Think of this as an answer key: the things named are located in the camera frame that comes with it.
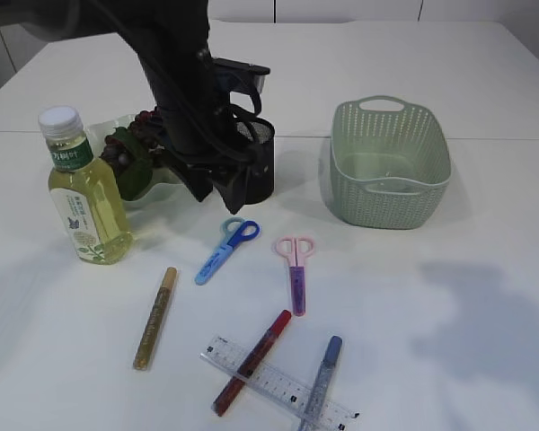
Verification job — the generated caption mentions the clear plastic sheet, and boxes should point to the clear plastic sheet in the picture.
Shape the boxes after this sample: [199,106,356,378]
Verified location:
[369,178,422,195]

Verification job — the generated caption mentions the black mesh pen holder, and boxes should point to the black mesh pen holder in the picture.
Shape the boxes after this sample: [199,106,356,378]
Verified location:
[237,118,275,205]

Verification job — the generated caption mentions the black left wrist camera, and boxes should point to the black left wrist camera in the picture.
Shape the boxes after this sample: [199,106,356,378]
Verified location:
[213,57,270,94]

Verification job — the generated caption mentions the red glitter pen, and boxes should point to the red glitter pen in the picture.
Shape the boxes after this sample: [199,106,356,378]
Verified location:
[213,310,292,417]

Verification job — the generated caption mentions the yellow tea bottle green label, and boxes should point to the yellow tea bottle green label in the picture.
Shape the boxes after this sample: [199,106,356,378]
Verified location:
[38,106,133,265]

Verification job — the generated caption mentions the blue scissors with sheath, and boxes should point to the blue scissors with sheath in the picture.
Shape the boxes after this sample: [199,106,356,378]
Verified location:
[194,217,261,286]

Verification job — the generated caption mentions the pale green wavy glass plate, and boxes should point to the pale green wavy glass plate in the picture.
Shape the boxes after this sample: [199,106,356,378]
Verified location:
[85,113,194,211]

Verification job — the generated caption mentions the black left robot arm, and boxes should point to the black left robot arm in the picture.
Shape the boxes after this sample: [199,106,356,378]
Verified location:
[0,1,275,214]

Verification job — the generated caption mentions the blue glitter pen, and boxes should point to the blue glitter pen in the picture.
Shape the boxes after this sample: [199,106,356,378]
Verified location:
[298,336,342,431]

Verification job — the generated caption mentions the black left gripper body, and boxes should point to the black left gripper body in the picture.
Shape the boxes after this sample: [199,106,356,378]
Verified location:
[158,104,263,185]

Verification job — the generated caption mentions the purple artificial grape bunch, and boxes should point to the purple artificial grape bunch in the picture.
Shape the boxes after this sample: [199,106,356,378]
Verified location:
[101,107,171,201]

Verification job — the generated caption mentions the gold glitter pen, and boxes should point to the gold glitter pen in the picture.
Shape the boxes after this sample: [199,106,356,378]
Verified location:
[133,267,178,371]

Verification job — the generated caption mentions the pink scissors purple sheath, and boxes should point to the pink scissors purple sheath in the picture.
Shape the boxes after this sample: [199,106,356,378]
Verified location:
[275,236,315,317]

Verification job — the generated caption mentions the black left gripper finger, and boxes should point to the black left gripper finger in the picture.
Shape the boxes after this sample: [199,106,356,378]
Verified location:
[213,167,251,214]
[179,167,213,202]

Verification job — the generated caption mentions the clear plastic ruler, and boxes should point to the clear plastic ruler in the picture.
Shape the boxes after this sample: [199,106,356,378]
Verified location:
[200,336,359,430]

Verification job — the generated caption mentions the green plastic woven basket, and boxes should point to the green plastic woven basket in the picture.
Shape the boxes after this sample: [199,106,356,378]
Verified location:
[330,95,452,230]

